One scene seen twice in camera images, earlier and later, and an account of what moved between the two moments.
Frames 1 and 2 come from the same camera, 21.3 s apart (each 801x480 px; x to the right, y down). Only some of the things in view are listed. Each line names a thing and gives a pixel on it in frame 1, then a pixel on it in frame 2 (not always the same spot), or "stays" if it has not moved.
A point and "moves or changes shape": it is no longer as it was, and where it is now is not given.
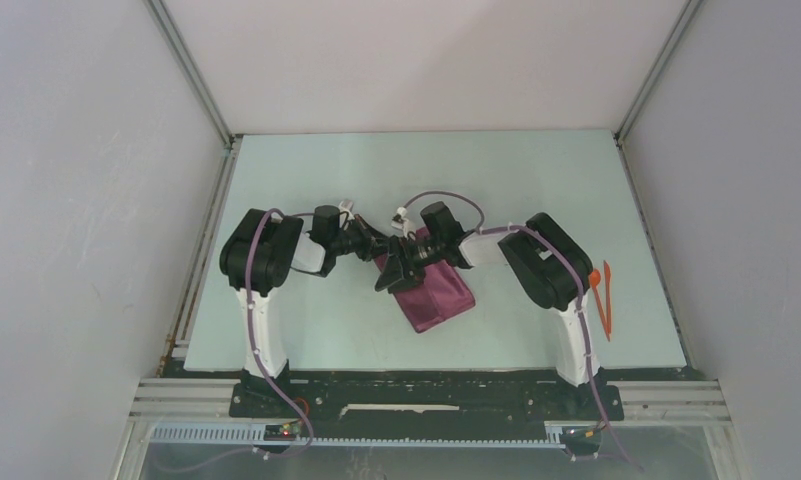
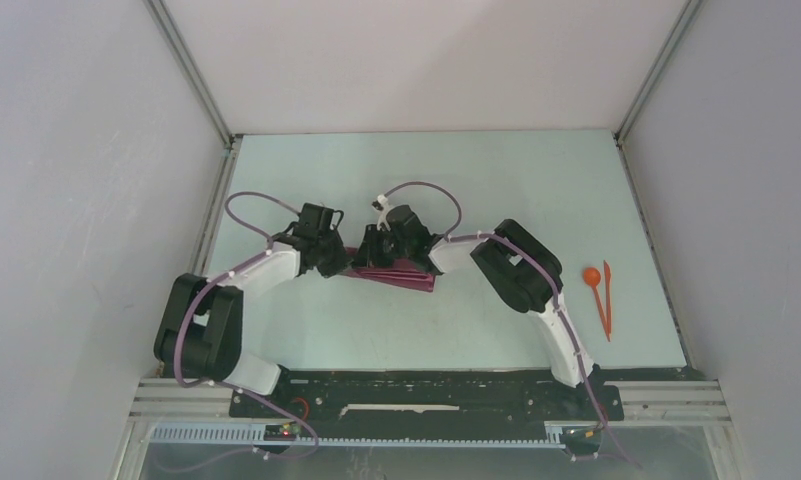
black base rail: (377, 403) stays
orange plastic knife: (606, 300) stays
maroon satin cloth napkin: (444, 293) moves or changes shape
